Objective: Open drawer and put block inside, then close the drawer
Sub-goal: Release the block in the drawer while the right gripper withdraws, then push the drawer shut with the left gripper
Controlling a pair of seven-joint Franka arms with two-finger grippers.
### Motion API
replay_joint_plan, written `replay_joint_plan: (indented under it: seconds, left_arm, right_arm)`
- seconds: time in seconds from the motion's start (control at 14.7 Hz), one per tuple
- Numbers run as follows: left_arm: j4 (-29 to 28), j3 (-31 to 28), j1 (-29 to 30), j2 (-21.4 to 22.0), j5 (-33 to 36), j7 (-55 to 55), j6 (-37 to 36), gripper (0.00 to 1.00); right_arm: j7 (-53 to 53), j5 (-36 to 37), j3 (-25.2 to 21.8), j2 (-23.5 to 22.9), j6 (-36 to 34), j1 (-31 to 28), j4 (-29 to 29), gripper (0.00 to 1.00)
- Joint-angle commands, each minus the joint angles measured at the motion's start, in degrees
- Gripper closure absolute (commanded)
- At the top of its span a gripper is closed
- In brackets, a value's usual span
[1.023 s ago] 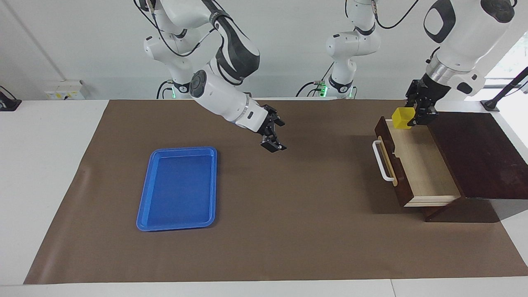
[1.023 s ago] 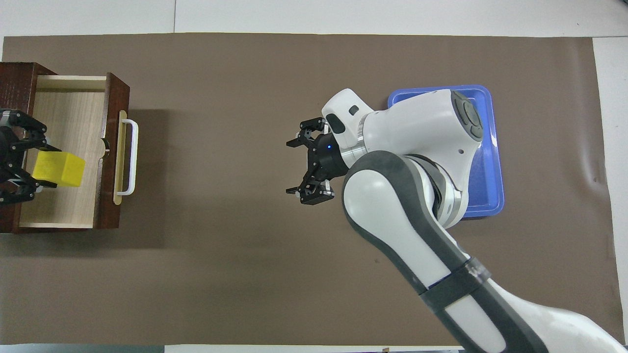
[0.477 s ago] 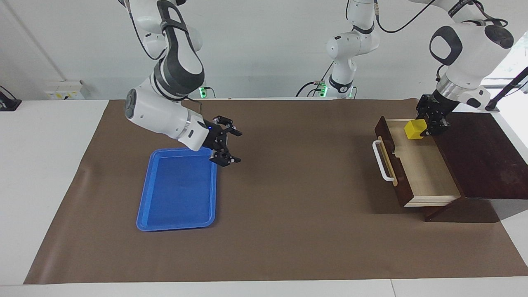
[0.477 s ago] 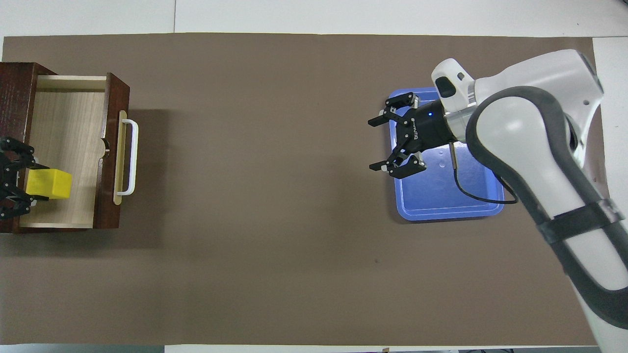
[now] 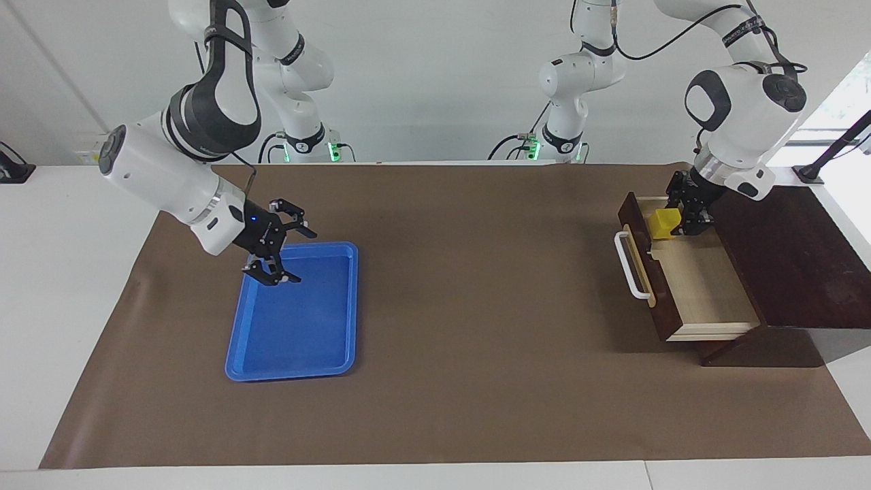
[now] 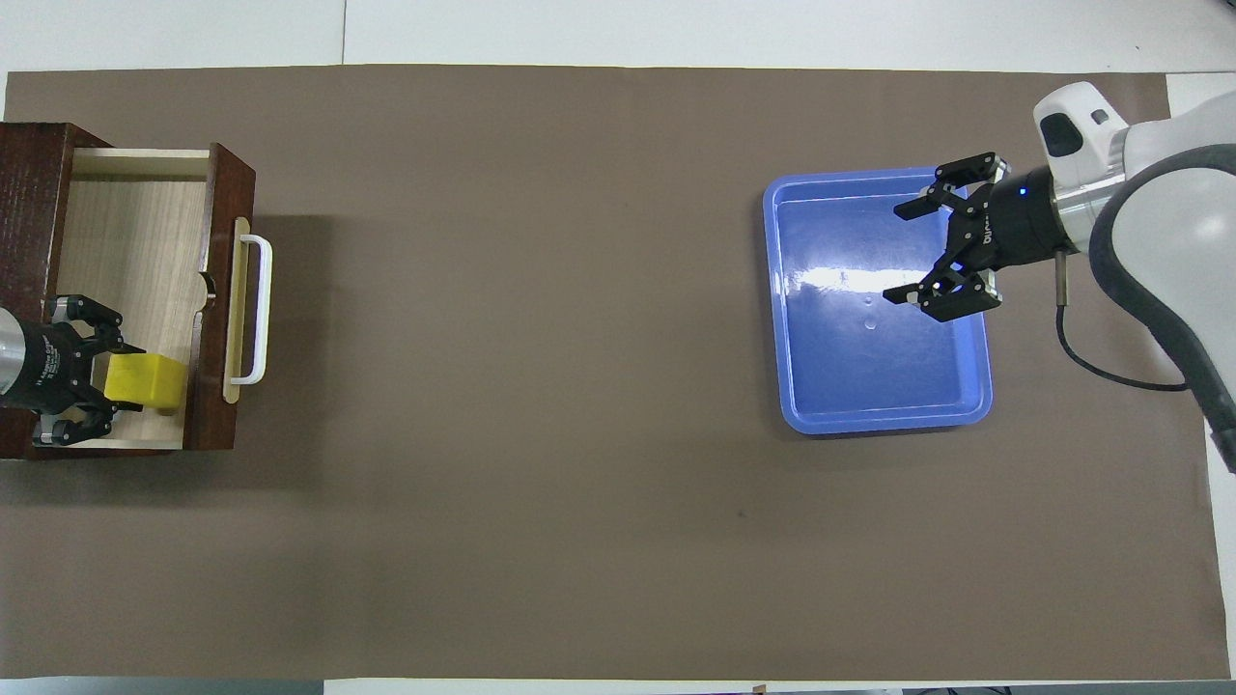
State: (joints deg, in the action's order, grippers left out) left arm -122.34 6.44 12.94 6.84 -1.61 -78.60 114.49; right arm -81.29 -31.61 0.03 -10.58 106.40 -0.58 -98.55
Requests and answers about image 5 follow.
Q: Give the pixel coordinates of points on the dark wooden drawer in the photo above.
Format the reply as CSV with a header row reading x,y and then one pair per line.
x,y
701,286

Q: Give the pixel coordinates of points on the black stand base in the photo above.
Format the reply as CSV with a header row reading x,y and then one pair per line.
x,y
13,171

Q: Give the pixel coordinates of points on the yellow block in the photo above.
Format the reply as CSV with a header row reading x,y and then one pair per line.
x,y
663,224

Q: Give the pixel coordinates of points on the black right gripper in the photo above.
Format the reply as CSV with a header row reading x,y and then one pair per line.
x,y
258,231

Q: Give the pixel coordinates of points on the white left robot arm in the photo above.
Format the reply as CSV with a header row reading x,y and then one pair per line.
x,y
742,116

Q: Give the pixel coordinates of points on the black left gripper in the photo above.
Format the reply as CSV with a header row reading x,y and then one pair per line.
x,y
697,190

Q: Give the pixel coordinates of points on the dark wooden drawer cabinet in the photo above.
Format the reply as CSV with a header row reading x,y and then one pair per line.
x,y
803,258

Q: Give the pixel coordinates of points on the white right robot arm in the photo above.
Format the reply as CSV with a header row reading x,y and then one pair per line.
x,y
156,170

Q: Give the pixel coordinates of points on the wall power outlet strip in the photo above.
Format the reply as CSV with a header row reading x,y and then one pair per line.
x,y
88,158

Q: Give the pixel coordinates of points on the blue plastic tray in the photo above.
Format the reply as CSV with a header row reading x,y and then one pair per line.
x,y
292,327

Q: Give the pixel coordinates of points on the brown paper table mat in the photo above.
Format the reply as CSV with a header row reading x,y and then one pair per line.
x,y
476,306

